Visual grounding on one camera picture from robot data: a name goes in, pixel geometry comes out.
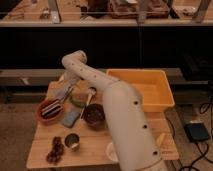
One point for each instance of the wooden spoon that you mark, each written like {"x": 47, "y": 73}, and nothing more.
{"x": 91, "y": 92}

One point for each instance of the orange bowl with striped item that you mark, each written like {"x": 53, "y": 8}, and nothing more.
{"x": 49, "y": 111}

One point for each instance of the black foot pedal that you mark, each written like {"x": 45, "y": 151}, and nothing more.
{"x": 196, "y": 132}

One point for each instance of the yellow plastic bin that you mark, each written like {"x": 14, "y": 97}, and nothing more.
{"x": 153, "y": 85}

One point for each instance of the white cup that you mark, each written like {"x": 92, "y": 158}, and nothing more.
{"x": 111, "y": 153}

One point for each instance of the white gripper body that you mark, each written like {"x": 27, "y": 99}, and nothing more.
{"x": 70, "y": 78}

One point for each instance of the dark brown bowl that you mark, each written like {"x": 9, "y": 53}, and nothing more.
{"x": 94, "y": 116}

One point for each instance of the dark grape bunch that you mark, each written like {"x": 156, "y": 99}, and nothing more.
{"x": 54, "y": 156}

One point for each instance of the green plate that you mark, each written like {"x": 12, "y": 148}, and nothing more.
{"x": 77, "y": 103}

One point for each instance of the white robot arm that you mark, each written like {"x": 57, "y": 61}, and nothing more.
{"x": 131, "y": 134}

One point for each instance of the blue sponge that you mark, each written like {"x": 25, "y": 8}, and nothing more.
{"x": 70, "y": 119}

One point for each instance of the grey towel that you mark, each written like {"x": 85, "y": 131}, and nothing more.
{"x": 62, "y": 93}

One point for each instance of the metal cup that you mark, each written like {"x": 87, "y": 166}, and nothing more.
{"x": 72, "y": 141}

